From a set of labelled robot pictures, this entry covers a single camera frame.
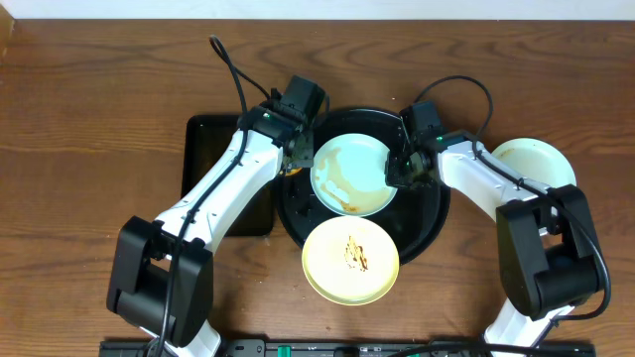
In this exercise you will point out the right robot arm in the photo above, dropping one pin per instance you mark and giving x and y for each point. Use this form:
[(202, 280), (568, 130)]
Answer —
[(550, 263)]

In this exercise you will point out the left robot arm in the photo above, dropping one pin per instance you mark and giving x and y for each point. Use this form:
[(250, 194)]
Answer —
[(162, 274)]

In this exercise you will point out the black rectangular tray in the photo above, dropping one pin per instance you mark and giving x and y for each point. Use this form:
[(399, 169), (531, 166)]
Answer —
[(207, 138)]

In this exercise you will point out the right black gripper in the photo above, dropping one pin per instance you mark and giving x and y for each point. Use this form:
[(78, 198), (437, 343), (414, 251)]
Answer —
[(398, 171)]

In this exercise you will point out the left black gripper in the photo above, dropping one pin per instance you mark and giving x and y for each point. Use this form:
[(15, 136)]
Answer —
[(302, 150)]

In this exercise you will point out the green and yellow sponge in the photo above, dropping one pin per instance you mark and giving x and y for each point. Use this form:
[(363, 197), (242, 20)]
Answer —
[(292, 172)]

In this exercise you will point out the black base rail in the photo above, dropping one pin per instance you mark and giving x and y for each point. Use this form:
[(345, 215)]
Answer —
[(261, 348)]

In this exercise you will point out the pale green plate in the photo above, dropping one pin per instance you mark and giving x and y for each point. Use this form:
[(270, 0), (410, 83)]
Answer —
[(537, 160)]

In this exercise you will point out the light blue plate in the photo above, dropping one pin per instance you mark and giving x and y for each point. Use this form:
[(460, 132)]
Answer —
[(348, 175)]

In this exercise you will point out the yellow plate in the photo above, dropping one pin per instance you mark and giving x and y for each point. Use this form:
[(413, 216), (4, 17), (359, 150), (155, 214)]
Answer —
[(350, 260)]

